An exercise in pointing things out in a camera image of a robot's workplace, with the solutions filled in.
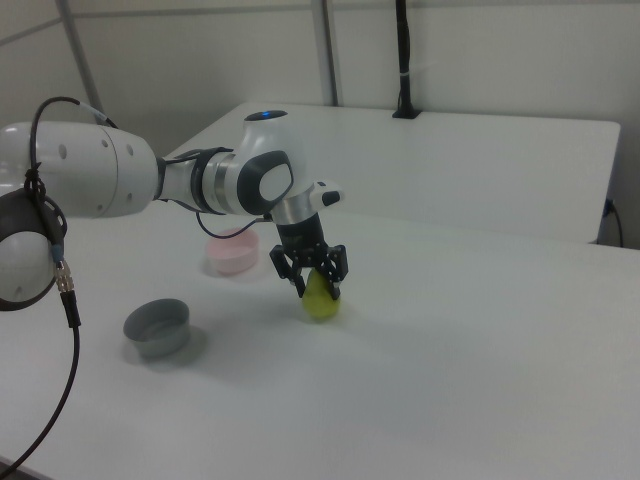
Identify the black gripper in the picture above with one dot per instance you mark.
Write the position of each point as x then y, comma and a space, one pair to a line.
300, 235

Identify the green pear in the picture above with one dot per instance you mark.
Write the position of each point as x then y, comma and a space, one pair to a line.
320, 305

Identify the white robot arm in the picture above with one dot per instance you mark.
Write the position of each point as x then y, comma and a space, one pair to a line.
100, 170

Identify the pink bowl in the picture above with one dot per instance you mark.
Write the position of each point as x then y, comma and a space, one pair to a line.
235, 260

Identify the grey bowl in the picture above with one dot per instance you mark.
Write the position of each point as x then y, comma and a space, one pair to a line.
160, 340

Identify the black clamp pole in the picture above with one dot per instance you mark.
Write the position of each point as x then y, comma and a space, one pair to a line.
404, 50

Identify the grey metal partition post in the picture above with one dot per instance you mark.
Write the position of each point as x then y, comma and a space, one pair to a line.
82, 60
327, 50

